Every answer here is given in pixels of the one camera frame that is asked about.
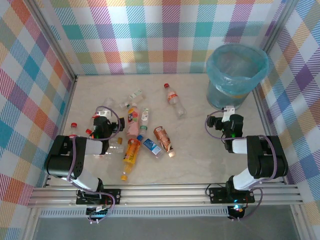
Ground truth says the brown drink bottle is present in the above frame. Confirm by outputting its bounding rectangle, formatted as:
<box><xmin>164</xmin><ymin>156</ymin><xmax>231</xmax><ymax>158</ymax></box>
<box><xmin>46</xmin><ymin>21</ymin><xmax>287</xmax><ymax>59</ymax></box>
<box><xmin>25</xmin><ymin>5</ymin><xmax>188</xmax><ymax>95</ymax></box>
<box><xmin>153</xmin><ymin>125</ymin><xmax>177</xmax><ymax>158</ymax></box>

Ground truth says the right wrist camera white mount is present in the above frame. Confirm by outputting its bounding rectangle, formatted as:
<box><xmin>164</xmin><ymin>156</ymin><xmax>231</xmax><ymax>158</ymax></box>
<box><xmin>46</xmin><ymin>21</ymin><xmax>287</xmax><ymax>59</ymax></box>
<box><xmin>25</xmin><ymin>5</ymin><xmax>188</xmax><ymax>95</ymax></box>
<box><xmin>222</xmin><ymin>106</ymin><xmax>236</xmax><ymax>123</ymax></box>

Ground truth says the clear bottle gold cap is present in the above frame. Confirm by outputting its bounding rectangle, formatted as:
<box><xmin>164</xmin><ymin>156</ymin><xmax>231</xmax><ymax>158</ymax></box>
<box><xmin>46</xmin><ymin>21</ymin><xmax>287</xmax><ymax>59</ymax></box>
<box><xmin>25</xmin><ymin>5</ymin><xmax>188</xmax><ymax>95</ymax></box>
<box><xmin>107</xmin><ymin>136</ymin><xmax>125</xmax><ymax>155</ymax></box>

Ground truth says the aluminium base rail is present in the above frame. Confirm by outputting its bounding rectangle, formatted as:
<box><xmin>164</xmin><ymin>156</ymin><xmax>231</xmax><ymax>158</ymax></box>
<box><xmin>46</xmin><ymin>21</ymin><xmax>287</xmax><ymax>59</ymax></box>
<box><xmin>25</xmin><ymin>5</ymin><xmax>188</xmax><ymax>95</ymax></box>
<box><xmin>27</xmin><ymin>183</ymin><xmax>305</xmax><ymax>208</ymax></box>

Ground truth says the clear bottle blue cap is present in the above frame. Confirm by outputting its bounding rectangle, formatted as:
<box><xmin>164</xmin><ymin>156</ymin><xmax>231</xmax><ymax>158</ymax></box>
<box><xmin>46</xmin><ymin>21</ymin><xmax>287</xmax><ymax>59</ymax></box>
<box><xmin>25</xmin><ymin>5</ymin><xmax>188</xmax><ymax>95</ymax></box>
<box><xmin>136</xmin><ymin>134</ymin><xmax>163</xmax><ymax>159</ymax></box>

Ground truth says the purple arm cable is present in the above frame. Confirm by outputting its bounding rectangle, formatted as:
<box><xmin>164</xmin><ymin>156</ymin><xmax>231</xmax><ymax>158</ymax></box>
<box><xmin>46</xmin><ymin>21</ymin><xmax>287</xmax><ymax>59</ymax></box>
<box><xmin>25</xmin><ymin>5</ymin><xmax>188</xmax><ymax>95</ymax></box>
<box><xmin>204</xmin><ymin>108</ymin><xmax>278</xmax><ymax>222</ymax></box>
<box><xmin>66</xmin><ymin>105</ymin><xmax>121</xmax><ymax>225</ymax></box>

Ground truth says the clear cola bottle red cap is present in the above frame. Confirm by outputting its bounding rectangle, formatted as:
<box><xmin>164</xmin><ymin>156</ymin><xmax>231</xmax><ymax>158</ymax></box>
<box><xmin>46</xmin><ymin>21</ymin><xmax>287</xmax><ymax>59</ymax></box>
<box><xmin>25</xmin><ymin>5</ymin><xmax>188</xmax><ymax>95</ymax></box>
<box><xmin>163</xmin><ymin>83</ymin><xmax>188</xmax><ymax>119</ymax></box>

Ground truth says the black controller board with light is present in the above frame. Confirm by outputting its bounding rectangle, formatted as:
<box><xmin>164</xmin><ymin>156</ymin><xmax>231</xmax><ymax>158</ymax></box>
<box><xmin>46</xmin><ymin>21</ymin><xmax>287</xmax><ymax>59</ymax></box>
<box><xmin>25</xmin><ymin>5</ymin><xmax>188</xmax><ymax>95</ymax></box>
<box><xmin>227</xmin><ymin>204</ymin><xmax>247</xmax><ymax>221</ymax></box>

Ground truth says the aluminium table side rail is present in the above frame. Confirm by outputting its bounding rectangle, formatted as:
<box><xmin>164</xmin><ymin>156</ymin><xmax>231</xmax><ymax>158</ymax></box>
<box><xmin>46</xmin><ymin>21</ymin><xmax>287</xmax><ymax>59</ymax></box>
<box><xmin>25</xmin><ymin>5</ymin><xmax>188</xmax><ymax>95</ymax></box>
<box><xmin>252</xmin><ymin>88</ymin><xmax>305</xmax><ymax>201</ymax></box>
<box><xmin>43</xmin><ymin>76</ymin><xmax>79</xmax><ymax>187</ymax></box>

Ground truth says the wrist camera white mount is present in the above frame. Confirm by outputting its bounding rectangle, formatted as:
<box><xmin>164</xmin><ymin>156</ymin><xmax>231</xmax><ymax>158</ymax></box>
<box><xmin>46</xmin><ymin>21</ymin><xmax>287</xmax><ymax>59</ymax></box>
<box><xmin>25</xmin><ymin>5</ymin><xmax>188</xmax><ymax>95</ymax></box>
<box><xmin>96</xmin><ymin>109</ymin><xmax>112</xmax><ymax>119</ymax></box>
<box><xmin>222</xmin><ymin>106</ymin><xmax>236</xmax><ymax>123</ymax></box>

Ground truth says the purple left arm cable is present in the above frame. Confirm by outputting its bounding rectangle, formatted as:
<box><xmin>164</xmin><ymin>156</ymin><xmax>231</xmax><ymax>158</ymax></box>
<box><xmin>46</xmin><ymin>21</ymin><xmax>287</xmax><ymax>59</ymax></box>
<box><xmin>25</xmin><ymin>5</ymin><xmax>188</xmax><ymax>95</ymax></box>
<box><xmin>66</xmin><ymin>105</ymin><xmax>121</xmax><ymax>225</ymax></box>

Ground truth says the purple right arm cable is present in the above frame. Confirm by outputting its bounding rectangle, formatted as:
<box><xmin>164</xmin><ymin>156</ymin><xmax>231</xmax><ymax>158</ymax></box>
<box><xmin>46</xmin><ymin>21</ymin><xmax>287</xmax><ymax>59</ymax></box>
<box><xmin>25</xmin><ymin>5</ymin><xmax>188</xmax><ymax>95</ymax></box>
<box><xmin>204</xmin><ymin>108</ymin><xmax>278</xmax><ymax>222</ymax></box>

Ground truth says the orange juice bottle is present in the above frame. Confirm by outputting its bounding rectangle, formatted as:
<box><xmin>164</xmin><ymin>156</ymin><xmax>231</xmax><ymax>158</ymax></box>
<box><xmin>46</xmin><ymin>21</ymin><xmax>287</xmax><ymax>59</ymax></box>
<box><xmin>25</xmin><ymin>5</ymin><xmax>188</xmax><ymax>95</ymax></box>
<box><xmin>120</xmin><ymin>138</ymin><xmax>142</xmax><ymax>182</ymax></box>

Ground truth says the green controller board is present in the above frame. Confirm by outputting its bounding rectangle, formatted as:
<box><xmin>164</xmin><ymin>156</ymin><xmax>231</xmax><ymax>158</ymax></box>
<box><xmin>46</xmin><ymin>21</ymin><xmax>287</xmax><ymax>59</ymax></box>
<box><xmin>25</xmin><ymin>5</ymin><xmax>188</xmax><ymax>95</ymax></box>
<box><xmin>86</xmin><ymin>206</ymin><xmax>111</xmax><ymax>218</ymax></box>

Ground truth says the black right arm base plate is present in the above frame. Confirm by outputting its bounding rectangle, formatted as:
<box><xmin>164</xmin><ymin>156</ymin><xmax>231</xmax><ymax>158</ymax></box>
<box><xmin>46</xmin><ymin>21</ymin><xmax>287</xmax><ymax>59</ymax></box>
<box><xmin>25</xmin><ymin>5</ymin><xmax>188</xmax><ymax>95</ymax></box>
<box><xmin>208</xmin><ymin>186</ymin><xmax>256</xmax><ymax>205</ymax></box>

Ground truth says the aluminium frame post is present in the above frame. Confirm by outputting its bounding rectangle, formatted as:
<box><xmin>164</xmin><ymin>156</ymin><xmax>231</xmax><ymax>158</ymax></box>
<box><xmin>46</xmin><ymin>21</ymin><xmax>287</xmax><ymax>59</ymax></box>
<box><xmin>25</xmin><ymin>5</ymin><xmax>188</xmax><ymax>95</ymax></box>
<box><xmin>26</xmin><ymin>0</ymin><xmax>79</xmax><ymax>83</ymax></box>
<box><xmin>252</xmin><ymin>0</ymin><xmax>301</xmax><ymax>60</ymax></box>

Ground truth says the pink drink bottle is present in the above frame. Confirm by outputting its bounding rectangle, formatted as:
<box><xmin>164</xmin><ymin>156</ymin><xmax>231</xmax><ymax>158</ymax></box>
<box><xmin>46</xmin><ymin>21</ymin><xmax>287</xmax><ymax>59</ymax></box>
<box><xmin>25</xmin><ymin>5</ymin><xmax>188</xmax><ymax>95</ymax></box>
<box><xmin>125</xmin><ymin>102</ymin><xmax>140</xmax><ymax>140</ymax></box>

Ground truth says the small clear bottle green label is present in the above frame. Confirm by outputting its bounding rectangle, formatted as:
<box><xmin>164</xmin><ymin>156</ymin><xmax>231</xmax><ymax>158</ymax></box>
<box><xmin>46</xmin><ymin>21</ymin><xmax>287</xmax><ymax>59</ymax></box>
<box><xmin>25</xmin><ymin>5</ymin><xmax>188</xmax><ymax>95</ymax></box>
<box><xmin>119</xmin><ymin>89</ymin><xmax>146</xmax><ymax>109</ymax></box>

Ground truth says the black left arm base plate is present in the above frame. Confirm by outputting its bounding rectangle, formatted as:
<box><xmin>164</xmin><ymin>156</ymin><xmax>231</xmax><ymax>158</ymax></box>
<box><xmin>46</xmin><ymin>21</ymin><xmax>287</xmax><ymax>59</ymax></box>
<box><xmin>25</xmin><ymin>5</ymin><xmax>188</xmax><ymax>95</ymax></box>
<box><xmin>76</xmin><ymin>188</ymin><xmax>122</xmax><ymax>206</ymax></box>

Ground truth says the grey slotted cable duct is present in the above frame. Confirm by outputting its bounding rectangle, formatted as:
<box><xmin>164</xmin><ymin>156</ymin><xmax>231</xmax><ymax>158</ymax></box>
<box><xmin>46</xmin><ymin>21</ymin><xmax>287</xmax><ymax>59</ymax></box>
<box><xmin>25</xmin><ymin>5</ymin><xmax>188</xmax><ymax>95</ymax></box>
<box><xmin>39</xmin><ymin>208</ymin><xmax>230</xmax><ymax>219</ymax></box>

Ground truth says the bin with blue liner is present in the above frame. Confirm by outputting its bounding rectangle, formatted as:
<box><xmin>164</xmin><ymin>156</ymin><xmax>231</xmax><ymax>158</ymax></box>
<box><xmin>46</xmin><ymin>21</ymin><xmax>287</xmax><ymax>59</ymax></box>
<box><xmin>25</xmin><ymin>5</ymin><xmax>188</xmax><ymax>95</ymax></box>
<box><xmin>206</xmin><ymin>44</ymin><xmax>270</xmax><ymax>111</ymax></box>

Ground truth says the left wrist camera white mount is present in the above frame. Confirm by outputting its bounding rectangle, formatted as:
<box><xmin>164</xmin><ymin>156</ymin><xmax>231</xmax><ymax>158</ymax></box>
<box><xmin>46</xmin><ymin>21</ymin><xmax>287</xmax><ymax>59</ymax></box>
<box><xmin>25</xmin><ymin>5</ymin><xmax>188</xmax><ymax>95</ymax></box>
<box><xmin>96</xmin><ymin>109</ymin><xmax>112</xmax><ymax>119</ymax></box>

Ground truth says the white bottle green label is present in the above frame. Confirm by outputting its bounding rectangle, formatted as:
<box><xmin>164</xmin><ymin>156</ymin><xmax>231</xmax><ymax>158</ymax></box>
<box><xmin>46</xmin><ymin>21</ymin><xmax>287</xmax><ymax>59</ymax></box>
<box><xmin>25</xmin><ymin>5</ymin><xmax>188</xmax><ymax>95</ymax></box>
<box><xmin>138</xmin><ymin>107</ymin><xmax>152</xmax><ymax>137</ymax></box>

